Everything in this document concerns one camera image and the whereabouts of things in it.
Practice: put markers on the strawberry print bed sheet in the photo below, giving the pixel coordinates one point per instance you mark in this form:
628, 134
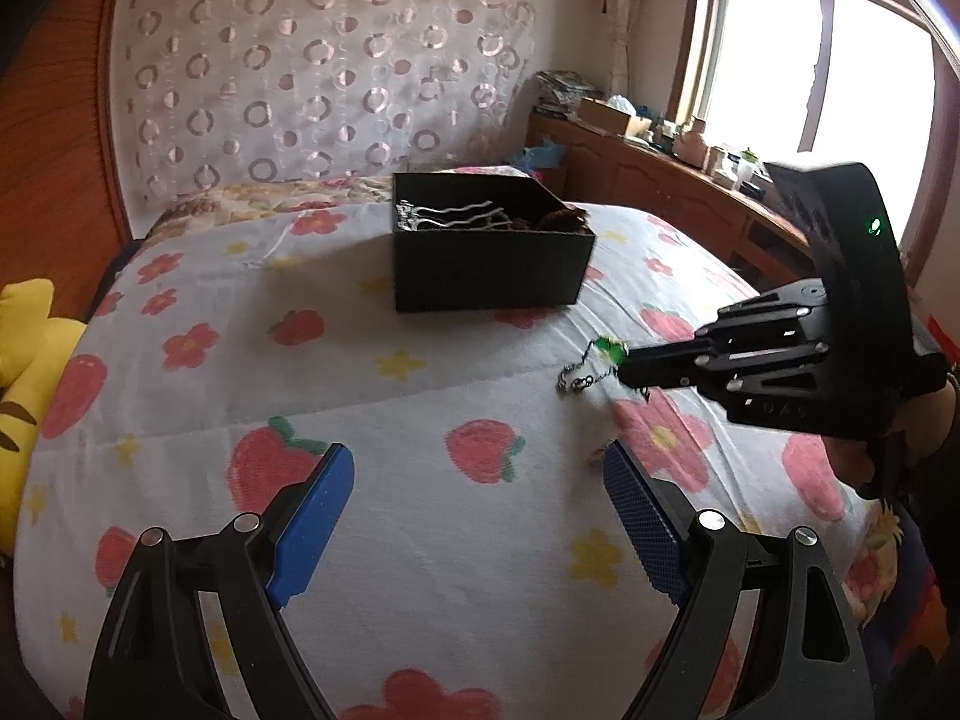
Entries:
450, 390

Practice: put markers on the wooden frame window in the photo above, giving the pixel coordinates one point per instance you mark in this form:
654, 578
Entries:
750, 52

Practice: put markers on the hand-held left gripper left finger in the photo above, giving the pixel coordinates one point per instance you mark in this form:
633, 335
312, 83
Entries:
315, 525

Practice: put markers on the circle pattern wall curtain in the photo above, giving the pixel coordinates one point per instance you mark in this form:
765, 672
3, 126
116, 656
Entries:
300, 75

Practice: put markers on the green cap bottle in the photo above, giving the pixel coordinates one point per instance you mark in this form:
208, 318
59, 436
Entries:
748, 167

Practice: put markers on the wooden wardrobe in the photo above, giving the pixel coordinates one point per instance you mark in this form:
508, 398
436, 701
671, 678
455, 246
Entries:
60, 127

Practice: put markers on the stack of magazines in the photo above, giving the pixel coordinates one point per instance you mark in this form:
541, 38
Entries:
562, 90

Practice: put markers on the black cardboard box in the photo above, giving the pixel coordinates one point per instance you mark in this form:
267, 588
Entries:
487, 270

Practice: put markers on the wooden cabinet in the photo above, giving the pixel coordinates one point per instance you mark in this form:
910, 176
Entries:
645, 180

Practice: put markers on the white jar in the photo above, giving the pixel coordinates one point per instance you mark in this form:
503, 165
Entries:
720, 163

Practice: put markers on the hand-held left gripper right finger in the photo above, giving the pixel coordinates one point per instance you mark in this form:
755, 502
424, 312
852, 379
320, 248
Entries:
645, 532

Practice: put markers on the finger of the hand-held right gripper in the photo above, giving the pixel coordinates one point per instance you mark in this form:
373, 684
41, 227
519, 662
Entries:
772, 322
675, 369

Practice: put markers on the floral blanket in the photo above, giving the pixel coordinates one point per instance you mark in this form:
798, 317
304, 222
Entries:
285, 191

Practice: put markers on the open cardboard carton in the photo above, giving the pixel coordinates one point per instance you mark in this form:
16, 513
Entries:
611, 120

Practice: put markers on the yellow plush toy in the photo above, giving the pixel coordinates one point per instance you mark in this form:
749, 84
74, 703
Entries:
30, 360

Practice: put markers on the blue plastic bag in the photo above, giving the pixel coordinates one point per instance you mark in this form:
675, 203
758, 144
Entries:
536, 155

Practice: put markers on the pink kettle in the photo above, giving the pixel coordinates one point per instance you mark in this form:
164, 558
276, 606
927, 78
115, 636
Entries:
691, 141

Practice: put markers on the white plastic bag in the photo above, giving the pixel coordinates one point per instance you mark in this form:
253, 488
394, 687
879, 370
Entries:
619, 102

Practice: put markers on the person's right hand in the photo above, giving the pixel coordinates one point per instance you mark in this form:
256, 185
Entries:
851, 465

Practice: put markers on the pale window curtain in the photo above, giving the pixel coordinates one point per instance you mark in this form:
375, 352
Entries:
626, 15

